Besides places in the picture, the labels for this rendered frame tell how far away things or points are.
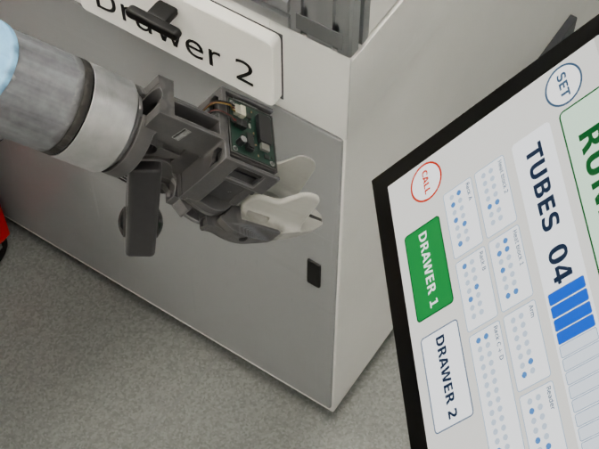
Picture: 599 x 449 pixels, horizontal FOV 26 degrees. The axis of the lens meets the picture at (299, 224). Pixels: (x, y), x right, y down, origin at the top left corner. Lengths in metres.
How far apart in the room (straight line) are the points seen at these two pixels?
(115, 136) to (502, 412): 0.39
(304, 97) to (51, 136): 0.62
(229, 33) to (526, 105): 0.44
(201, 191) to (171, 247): 1.04
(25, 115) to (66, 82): 0.04
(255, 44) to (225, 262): 0.56
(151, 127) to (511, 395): 0.37
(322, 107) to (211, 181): 0.54
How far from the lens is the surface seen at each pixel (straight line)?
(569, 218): 1.09
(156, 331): 2.32
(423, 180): 1.23
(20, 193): 2.27
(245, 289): 1.98
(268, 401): 2.24
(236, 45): 1.49
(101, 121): 0.94
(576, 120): 1.13
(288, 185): 1.08
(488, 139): 1.19
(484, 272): 1.14
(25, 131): 0.93
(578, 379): 1.04
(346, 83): 1.45
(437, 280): 1.18
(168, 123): 0.96
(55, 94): 0.93
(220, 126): 0.98
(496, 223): 1.15
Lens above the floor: 2.01
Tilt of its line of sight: 56 degrees down
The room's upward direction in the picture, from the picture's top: straight up
